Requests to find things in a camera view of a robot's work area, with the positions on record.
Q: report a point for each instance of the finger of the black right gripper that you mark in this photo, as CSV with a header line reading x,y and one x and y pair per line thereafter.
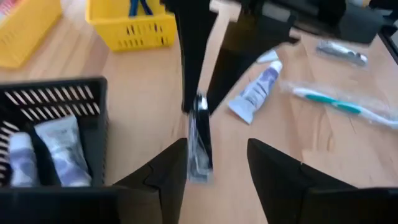
x,y
194,46
242,56

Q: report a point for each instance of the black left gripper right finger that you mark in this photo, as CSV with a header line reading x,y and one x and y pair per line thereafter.
x,y
280,186

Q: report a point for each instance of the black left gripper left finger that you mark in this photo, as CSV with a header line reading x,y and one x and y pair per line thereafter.
x,y
161,193

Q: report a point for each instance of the nail clipper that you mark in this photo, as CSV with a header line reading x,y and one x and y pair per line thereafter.
x,y
342,53
200,140

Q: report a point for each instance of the teal toothbrush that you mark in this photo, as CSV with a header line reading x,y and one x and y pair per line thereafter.
x,y
335,104

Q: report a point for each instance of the yellow plastic basket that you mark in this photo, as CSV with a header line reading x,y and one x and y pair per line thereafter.
x,y
133,31
28,37

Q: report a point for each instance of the black plastic basket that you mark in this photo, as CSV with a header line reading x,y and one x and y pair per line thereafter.
x,y
99,140

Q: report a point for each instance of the black metal table frame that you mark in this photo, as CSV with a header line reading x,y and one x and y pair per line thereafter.
x,y
391,40

